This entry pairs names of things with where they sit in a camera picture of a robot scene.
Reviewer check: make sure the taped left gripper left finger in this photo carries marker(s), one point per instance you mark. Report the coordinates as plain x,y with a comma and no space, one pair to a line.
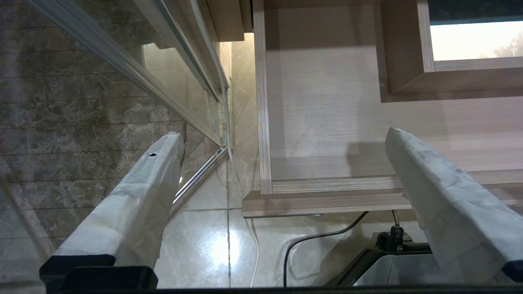
130,204

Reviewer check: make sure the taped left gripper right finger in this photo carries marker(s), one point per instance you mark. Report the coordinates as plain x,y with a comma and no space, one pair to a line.
449,204

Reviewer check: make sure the wooden vanity drawer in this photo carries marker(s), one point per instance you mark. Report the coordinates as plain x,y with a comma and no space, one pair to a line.
327,122

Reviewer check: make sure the wooden drawer pipe cutout box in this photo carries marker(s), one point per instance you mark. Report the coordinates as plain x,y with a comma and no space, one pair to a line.
404,45

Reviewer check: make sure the wooden vanity cabinet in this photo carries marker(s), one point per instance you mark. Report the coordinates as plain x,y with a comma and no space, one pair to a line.
229,18

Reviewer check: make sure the glass shower partition metal frame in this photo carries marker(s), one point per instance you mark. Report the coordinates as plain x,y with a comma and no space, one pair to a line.
102,49

